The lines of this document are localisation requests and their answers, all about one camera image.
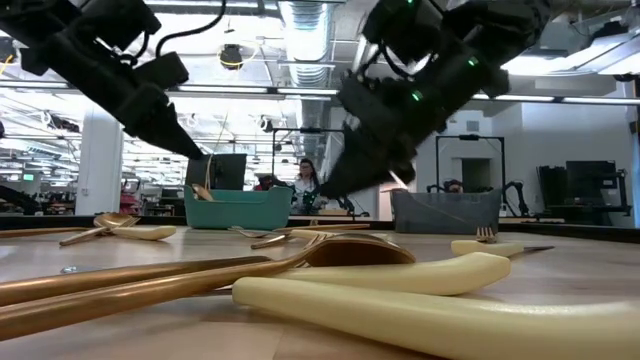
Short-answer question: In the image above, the grey plastic bin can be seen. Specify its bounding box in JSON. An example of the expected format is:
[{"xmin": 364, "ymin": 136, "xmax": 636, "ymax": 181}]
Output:
[{"xmin": 391, "ymin": 188, "xmax": 503, "ymax": 235}]

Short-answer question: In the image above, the silver spiral ceiling duct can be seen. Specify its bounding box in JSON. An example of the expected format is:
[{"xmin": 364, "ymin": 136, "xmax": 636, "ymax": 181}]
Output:
[{"xmin": 279, "ymin": 0, "xmax": 334, "ymax": 156}]

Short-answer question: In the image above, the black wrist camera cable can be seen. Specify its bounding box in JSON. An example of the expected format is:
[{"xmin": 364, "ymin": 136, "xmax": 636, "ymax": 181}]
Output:
[{"xmin": 154, "ymin": 0, "xmax": 227, "ymax": 59}]

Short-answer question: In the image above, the black monitor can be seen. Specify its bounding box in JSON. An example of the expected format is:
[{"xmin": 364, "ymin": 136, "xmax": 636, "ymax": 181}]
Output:
[{"xmin": 184, "ymin": 153, "xmax": 248, "ymax": 192}]

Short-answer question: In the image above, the teal plastic bin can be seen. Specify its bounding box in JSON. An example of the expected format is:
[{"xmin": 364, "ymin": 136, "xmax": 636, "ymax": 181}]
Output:
[{"xmin": 183, "ymin": 183, "xmax": 295, "ymax": 231}]

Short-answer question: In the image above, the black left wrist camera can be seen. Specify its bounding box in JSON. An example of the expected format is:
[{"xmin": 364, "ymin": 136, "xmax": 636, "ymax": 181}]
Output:
[{"xmin": 133, "ymin": 51, "xmax": 190, "ymax": 90}]

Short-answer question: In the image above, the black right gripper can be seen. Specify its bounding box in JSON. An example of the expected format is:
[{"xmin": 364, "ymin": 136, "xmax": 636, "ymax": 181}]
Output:
[{"xmin": 319, "ymin": 59, "xmax": 501, "ymax": 199}]

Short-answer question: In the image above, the hanging yellow cable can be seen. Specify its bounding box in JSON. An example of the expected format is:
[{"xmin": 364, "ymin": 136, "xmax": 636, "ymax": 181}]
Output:
[{"xmin": 205, "ymin": 112, "xmax": 230, "ymax": 186}]

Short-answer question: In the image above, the black stand frame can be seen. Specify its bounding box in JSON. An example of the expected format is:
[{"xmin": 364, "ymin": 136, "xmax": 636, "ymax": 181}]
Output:
[
  {"xmin": 271, "ymin": 127, "xmax": 350, "ymax": 201},
  {"xmin": 435, "ymin": 133, "xmax": 506, "ymax": 191}
]

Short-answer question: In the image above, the white column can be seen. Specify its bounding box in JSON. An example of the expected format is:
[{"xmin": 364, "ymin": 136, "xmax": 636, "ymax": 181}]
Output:
[{"xmin": 74, "ymin": 97, "xmax": 125, "ymax": 216}]

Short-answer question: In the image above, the black ceiling dome camera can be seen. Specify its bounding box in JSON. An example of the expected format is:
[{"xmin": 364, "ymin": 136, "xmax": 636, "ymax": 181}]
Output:
[{"xmin": 218, "ymin": 43, "xmax": 245, "ymax": 71}]

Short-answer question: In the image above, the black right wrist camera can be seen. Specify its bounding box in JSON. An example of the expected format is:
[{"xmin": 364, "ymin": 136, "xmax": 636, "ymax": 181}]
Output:
[{"xmin": 362, "ymin": 0, "xmax": 436, "ymax": 64}]

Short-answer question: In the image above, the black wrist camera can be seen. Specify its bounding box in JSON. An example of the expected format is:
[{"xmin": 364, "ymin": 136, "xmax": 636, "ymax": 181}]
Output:
[
  {"xmin": 133, "ymin": 51, "xmax": 190, "ymax": 90},
  {"xmin": 362, "ymin": 0, "xmax": 436, "ymax": 64}
]

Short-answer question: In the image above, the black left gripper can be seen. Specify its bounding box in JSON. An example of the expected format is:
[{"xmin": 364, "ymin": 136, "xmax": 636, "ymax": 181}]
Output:
[{"xmin": 37, "ymin": 37, "xmax": 205, "ymax": 161}]

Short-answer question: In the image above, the black equipment rack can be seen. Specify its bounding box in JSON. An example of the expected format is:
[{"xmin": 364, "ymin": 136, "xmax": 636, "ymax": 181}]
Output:
[{"xmin": 537, "ymin": 159, "xmax": 632, "ymax": 226}]

